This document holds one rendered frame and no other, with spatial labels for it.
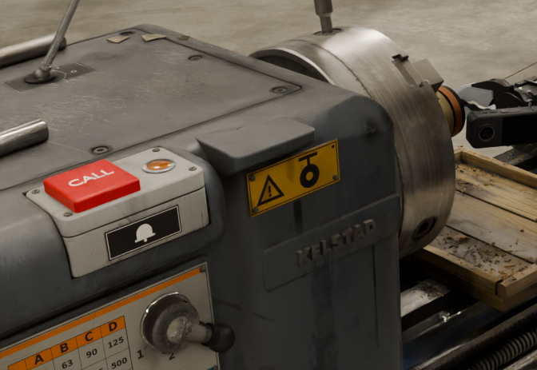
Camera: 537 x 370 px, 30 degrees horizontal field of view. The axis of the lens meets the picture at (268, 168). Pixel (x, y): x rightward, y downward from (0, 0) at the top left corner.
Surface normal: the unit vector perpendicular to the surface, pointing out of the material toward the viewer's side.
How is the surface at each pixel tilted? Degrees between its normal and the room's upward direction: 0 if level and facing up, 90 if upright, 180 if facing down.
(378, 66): 33
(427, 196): 93
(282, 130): 0
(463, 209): 0
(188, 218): 90
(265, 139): 0
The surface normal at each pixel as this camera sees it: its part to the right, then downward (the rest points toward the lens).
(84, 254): 0.60, 0.28
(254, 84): -0.08, -0.91
